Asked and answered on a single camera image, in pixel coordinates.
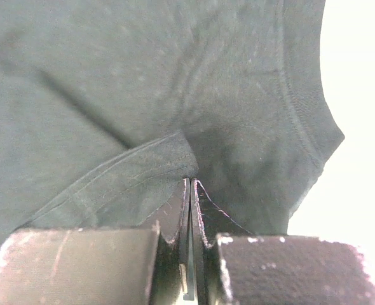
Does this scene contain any black t shirt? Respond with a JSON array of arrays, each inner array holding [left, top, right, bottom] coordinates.
[[0, 1, 344, 246]]

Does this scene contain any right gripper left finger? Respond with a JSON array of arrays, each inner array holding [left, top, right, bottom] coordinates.
[[142, 179, 190, 302]]

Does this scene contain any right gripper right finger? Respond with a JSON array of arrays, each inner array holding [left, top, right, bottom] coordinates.
[[190, 179, 251, 304]]

